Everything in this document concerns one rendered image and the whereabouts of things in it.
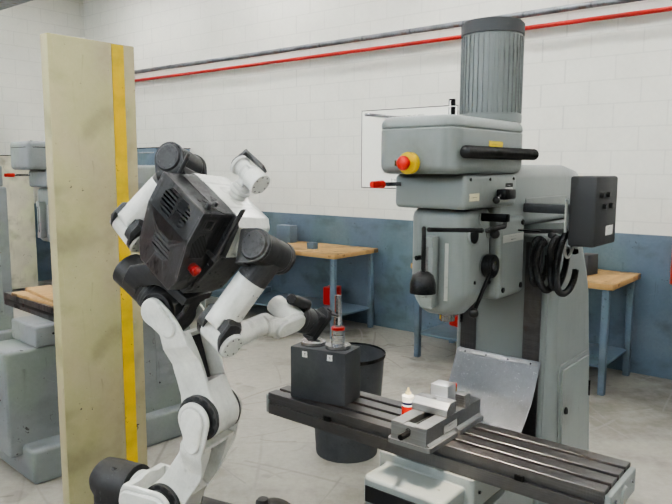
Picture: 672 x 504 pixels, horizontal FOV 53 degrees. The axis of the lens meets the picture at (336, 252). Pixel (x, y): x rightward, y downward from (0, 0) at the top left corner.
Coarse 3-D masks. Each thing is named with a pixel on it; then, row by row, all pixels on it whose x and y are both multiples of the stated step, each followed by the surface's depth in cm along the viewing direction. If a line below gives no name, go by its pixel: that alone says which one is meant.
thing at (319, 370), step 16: (304, 352) 235; (320, 352) 232; (336, 352) 229; (352, 352) 232; (304, 368) 236; (320, 368) 232; (336, 368) 229; (352, 368) 233; (304, 384) 236; (320, 384) 233; (336, 384) 230; (352, 384) 233; (320, 400) 234; (336, 400) 231; (352, 400) 234
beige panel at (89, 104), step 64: (64, 64) 284; (128, 64) 308; (64, 128) 286; (128, 128) 310; (64, 192) 289; (128, 192) 313; (64, 256) 291; (64, 320) 293; (128, 320) 318; (64, 384) 296; (128, 384) 321; (64, 448) 301; (128, 448) 324
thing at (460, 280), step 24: (432, 216) 197; (456, 216) 193; (480, 216) 198; (456, 240) 193; (480, 240) 199; (456, 264) 194; (480, 264) 200; (456, 288) 195; (480, 288) 202; (432, 312) 201; (456, 312) 200
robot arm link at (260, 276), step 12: (276, 240) 183; (276, 252) 182; (288, 252) 187; (252, 264) 184; (264, 264) 182; (276, 264) 184; (288, 264) 188; (252, 276) 183; (264, 276) 184; (264, 288) 187
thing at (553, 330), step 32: (544, 224) 230; (576, 256) 238; (576, 288) 241; (480, 320) 242; (512, 320) 234; (544, 320) 227; (576, 320) 243; (512, 352) 235; (544, 352) 228; (576, 352) 245; (544, 384) 230; (576, 384) 244; (544, 416) 231; (576, 416) 246
